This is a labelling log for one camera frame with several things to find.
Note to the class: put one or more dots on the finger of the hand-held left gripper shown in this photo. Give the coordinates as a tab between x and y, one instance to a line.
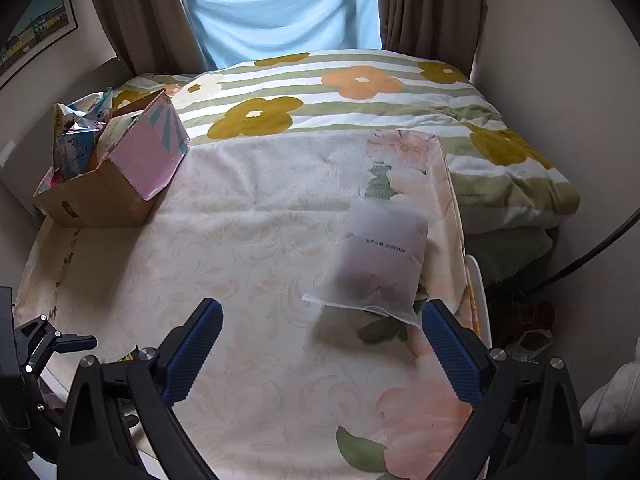
55	342

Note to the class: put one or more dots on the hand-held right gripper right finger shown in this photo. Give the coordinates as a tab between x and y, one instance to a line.
452	355

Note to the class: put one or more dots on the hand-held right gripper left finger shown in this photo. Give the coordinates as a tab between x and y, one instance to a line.
192	355

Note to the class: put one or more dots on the white translucent packet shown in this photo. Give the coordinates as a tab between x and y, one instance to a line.
380	255

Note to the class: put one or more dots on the brown cardboard box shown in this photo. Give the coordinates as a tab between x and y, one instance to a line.
145	160

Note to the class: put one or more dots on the brown slipper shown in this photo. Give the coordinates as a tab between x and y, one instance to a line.
530	330

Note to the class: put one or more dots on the floral tablecloth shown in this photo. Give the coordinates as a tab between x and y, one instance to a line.
250	260

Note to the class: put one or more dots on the green bed sheet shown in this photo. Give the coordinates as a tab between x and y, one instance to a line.
510	255

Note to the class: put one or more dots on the white cloth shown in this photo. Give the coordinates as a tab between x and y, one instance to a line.
615	400

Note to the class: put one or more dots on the blue white snack bag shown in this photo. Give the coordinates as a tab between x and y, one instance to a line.
75	145

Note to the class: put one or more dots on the striped floral blanket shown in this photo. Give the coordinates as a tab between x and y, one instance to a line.
350	110

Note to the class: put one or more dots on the brown curtain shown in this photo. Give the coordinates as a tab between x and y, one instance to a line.
140	10
425	10

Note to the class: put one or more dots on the blue window cloth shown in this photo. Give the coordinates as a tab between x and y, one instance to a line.
280	15

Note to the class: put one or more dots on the wall poster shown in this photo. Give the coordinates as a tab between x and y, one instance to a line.
35	30

